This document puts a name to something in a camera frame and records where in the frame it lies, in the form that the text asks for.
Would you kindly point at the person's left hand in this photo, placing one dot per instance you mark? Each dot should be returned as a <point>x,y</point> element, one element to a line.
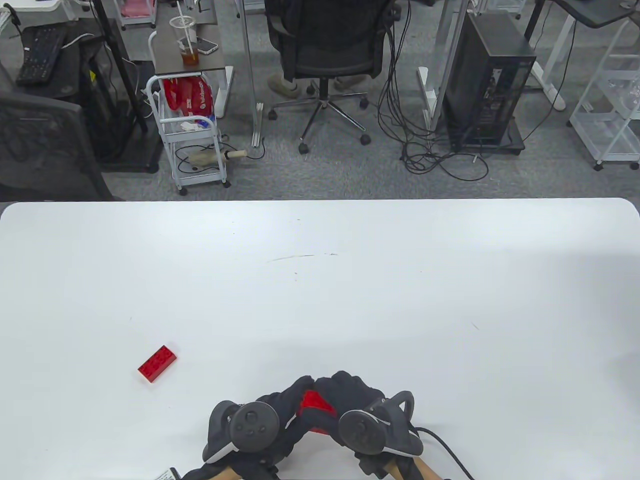
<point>287,407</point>

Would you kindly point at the person's right hand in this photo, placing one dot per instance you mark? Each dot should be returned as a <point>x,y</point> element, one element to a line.
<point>352,392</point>

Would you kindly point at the stack of red toy bricks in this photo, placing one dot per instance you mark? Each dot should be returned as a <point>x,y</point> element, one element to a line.
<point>312,400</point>

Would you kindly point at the single red toy brick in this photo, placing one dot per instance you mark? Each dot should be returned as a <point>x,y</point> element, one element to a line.
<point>156,363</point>

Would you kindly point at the person's left forearm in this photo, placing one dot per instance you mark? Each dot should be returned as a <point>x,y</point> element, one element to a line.
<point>222,474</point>

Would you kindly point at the grey VR controller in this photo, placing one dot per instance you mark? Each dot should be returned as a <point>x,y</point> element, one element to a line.
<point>253,427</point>
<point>361,432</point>

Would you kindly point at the black labelled wrist box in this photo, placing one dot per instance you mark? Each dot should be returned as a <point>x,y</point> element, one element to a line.
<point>170,474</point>

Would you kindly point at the white rolling cart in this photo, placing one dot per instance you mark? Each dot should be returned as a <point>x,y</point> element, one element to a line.
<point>200,176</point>

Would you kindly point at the beige handheld tool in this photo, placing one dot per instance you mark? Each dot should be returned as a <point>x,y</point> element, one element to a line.
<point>205,158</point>

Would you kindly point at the white crumpled cloth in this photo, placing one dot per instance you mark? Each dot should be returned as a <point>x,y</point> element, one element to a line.
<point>190,126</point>

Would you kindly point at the black tower floor stand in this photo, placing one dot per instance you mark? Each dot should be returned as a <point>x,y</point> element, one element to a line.
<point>515,142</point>

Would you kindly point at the red plastic bag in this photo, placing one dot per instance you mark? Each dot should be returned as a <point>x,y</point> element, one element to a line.
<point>192,97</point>

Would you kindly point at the black computer tower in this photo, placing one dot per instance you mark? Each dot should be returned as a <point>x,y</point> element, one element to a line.
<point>480,75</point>

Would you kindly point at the black mesh office chair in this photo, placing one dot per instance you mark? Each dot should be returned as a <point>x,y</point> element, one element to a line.
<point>330,50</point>

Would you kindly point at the white desk leg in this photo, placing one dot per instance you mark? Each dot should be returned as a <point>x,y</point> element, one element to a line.
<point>550,87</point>
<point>248,60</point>

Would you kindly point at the grey mesh chair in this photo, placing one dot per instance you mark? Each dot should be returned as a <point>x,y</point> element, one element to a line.
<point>40,145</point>

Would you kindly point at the plastic cup with straw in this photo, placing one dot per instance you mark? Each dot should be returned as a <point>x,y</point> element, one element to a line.
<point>190,57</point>

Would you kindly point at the white smartphone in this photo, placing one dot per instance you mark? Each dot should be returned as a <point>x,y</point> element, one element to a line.
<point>207,46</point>

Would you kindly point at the dark wood side table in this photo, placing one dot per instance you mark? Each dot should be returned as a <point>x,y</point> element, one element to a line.
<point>170,50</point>

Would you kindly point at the black desk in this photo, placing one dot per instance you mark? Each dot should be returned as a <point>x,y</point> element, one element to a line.
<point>70,70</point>

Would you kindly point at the pink storage bin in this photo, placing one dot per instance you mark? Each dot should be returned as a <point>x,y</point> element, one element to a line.
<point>137,9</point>

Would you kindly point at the black keyboard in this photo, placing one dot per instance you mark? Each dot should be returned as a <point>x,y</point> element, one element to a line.
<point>40,55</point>

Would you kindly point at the black curved desktop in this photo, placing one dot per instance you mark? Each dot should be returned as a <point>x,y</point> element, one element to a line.
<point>595,12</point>

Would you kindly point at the white desk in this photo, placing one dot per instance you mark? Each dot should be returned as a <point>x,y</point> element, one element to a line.
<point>30,7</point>

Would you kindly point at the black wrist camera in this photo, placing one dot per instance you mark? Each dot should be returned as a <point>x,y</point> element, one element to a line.
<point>372,464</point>
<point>255,472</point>

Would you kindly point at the white desk frame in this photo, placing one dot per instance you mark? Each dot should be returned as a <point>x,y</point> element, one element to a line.
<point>425,90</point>

